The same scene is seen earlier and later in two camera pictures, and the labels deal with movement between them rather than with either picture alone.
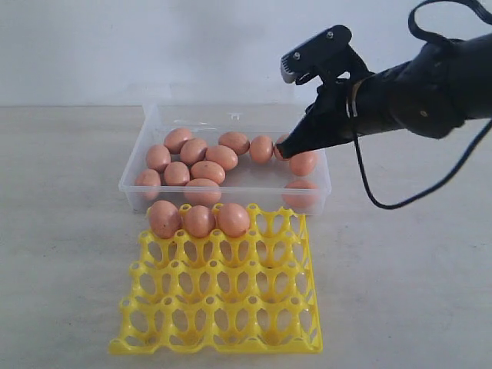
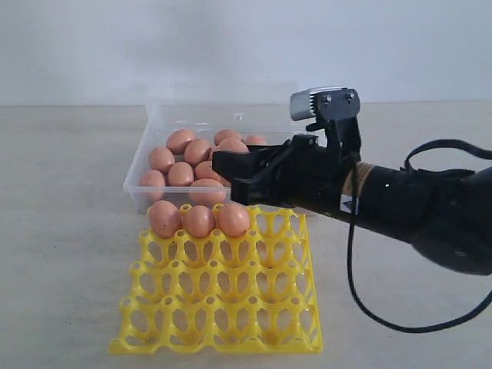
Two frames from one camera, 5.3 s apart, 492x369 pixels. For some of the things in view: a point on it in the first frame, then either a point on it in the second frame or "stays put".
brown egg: x=164 y=219 stays put
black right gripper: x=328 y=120 → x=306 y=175
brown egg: x=200 y=221 stays put
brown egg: x=234 y=219 stays put
